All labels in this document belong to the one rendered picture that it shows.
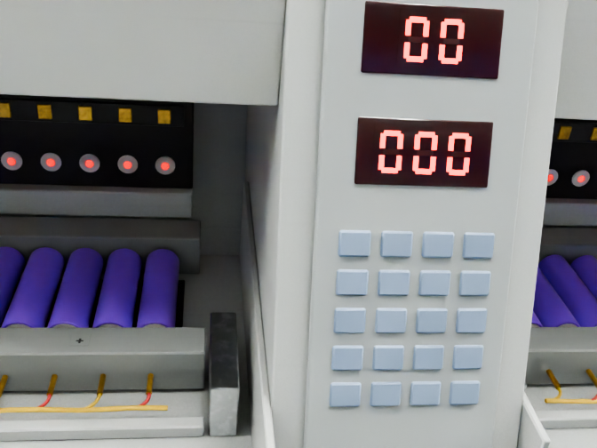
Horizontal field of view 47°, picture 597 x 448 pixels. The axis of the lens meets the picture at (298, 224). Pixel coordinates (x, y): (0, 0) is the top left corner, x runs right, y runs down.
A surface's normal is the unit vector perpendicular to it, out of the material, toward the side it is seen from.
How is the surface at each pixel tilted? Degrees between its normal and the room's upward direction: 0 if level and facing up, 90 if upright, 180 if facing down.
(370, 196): 90
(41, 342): 20
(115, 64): 110
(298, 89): 90
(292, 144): 90
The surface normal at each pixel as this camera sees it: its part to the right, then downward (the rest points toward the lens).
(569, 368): 0.11, 0.51
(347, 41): 0.13, 0.19
